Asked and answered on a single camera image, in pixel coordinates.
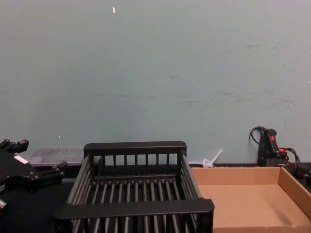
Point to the clear plastic case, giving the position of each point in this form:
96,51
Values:
56,155

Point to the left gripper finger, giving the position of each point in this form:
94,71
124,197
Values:
17,144
52,170

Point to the shallow brown cardboard tray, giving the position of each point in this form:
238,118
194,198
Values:
245,201

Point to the black rack with steel bars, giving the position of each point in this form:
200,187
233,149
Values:
136,208

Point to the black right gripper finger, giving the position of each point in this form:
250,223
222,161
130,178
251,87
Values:
304,176

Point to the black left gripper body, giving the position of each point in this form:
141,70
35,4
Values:
17,171

